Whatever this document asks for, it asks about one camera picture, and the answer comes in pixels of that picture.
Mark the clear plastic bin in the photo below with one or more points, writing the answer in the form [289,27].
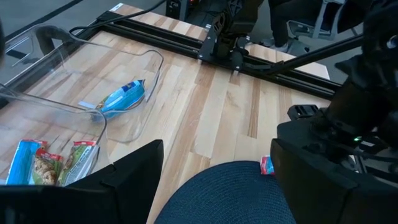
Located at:
[93,62]
[62,124]

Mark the blue granola bar red ends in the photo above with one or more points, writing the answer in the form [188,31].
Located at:
[20,161]
[266,165]

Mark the round dark woven placemat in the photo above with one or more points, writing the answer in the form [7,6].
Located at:
[230,196]

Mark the grey office chair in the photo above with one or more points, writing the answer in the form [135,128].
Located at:
[329,28]

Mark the black aluminium rig frame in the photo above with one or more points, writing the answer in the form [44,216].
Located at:
[174,43]

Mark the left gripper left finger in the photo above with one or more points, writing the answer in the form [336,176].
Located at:
[93,205]

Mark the red and green granola bar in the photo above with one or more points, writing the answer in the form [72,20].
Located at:
[79,161]
[46,169]

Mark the person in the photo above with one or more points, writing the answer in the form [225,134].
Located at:
[280,21]

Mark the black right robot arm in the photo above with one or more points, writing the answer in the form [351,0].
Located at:
[230,25]

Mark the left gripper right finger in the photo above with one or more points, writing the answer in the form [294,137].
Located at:
[342,208]

